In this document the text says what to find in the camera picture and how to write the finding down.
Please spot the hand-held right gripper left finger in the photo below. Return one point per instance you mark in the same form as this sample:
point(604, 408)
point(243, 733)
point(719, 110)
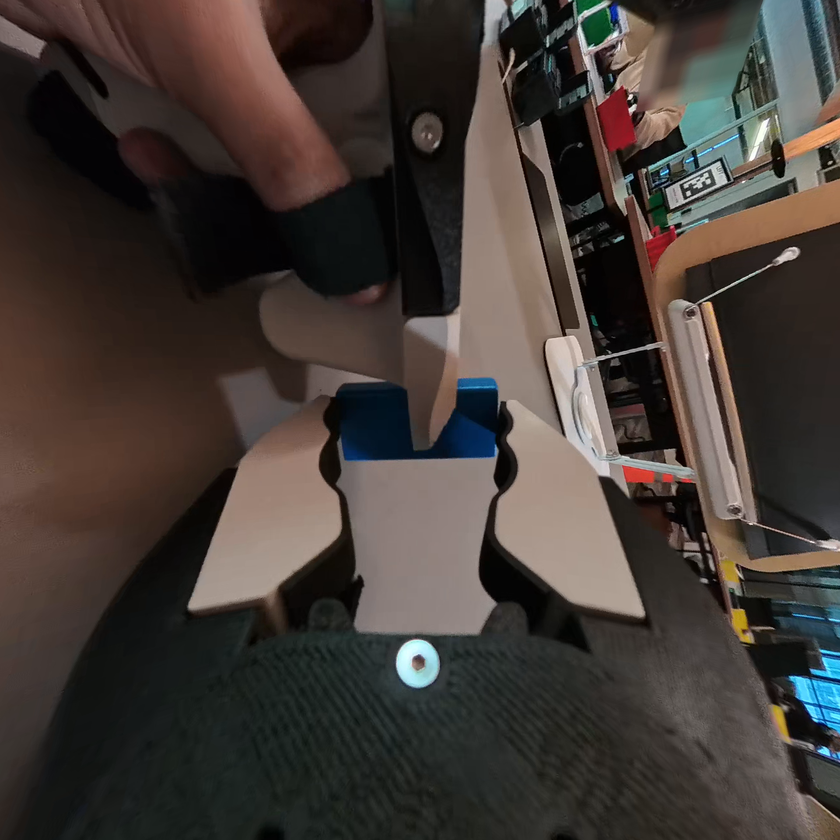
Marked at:
point(275, 525)

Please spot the blue notched block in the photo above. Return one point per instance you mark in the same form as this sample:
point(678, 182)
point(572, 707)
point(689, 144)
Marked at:
point(387, 420)

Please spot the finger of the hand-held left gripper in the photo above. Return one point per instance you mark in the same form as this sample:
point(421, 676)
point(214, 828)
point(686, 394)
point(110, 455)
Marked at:
point(430, 367)
point(328, 334)

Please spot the red plastic bin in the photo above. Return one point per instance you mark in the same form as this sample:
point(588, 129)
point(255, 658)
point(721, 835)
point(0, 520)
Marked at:
point(617, 118)
point(659, 249)

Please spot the grey desk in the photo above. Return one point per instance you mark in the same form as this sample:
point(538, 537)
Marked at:
point(505, 262)

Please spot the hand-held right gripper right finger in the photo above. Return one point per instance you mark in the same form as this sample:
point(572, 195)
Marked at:
point(564, 525)

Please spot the person's left hand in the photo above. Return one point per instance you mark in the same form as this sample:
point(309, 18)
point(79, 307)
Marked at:
point(197, 65)

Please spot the green plastic bin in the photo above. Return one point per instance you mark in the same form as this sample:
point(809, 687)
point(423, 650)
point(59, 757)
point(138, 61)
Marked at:
point(600, 23)

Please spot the black desk mat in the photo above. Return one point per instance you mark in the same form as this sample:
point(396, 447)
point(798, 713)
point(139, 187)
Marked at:
point(551, 249)

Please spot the small marker sign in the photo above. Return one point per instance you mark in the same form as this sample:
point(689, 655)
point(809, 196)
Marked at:
point(699, 184)

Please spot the white monitor light bar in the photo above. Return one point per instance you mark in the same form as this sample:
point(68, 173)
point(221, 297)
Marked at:
point(705, 407)

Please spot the white monitor base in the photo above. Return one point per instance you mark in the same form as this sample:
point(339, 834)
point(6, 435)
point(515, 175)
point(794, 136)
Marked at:
point(571, 387)

